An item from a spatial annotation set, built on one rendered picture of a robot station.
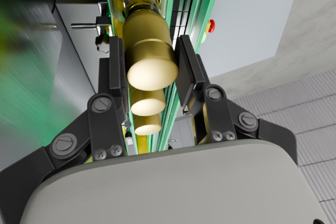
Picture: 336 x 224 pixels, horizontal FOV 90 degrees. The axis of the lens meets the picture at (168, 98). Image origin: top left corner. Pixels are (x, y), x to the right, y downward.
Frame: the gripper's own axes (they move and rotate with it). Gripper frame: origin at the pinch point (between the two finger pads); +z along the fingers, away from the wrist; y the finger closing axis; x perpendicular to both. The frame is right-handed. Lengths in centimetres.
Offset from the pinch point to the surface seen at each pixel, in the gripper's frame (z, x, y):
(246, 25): 59, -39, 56
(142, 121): 1.3, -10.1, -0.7
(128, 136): 16, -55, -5
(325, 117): 58, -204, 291
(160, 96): 1.2, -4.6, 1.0
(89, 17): 28.9, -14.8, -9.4
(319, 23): 134, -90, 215
